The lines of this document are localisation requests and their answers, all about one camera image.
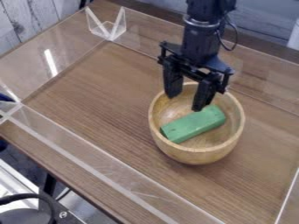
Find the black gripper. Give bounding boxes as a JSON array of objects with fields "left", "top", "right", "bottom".
[{"left": 158, "top": 41, "right": 235, "bottom": 112}]

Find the green rectangular block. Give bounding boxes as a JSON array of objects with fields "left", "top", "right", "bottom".
[{"left": 160, "top": 105, "right": 227, "bottom": 144}]

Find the brown wooden bowl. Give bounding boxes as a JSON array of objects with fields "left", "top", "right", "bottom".
[{"left": 148, "top": 82, "right": 246, "bottom": 165}]

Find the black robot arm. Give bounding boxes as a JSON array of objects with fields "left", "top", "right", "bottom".
[{"left": 158, "top": 0, "right": 236, "bottom": 111}]

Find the black table leg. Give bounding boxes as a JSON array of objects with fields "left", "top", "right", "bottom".
[{"left": 43, "top": 174, "right": 58, "bottom": 196}]

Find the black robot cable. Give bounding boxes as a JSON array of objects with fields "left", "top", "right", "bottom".
[{"left": 216, "top": 17, "right": 239, "bottom": 53}]

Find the clear acrylic tray wall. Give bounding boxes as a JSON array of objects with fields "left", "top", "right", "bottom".
[{"left": 0, "top": 1, "right": 299, "bottom": 224}]

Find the black cable loop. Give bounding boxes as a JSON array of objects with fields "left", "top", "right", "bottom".
[{"left": 0, "top": 192, "right": 60, "bottom": 224}]

